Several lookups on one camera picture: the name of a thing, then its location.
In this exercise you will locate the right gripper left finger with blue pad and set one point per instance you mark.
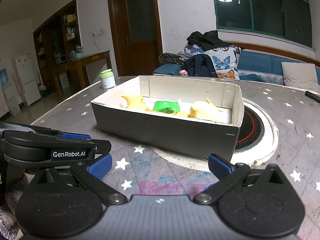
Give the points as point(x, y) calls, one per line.
point(89, 175)

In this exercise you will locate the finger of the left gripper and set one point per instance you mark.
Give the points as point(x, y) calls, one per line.
point(102, 146)
point(75, 136)

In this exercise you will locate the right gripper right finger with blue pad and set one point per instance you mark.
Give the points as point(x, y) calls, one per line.
point(228, 175)

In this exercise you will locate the orange-yellow rubber toy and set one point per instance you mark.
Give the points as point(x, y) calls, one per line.
point(135, 102)

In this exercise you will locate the yellow plush chick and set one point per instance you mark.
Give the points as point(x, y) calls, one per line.
point(204, 110)

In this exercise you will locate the green snack bag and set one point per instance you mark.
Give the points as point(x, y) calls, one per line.
point(166, 107)

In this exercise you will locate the yellow rubber duck toy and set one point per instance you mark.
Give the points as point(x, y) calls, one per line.
point(182, 114)

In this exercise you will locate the grey knitted glove hand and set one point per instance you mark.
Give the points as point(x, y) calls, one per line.
point(12, 194)

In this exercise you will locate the round heater in table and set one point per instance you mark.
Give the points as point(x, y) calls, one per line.
point(257, 142)

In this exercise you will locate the white cardboard box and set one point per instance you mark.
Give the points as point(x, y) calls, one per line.
point(190, 136)

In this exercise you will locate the white jar green lid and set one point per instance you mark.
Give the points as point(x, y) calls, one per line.
point(107, 79)

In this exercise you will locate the wooden side table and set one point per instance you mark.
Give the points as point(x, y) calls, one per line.
point(78, 66)

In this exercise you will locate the white refrigerator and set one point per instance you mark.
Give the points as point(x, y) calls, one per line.
point(27, 85)

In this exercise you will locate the dark wooden shelf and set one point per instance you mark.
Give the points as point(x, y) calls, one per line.
point(54, 39)

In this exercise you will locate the blue sofa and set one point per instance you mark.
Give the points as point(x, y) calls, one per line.
point(262, 67)

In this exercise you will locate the dark navy jacket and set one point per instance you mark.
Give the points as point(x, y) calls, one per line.
point(200, 65)

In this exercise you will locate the butterfly pattern blanket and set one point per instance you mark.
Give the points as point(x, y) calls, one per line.
point(225, 60)

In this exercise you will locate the black remote control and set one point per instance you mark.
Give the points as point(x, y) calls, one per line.
point(312, 96)

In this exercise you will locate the beige cushion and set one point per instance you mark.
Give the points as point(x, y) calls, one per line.
point(300, 75)

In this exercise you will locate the black clothes pile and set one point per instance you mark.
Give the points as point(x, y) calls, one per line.
point(207, 41)

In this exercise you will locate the dark wooden door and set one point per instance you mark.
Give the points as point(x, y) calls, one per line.
point(136, 36)

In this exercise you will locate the dark window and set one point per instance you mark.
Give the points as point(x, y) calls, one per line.
point(288, 19)

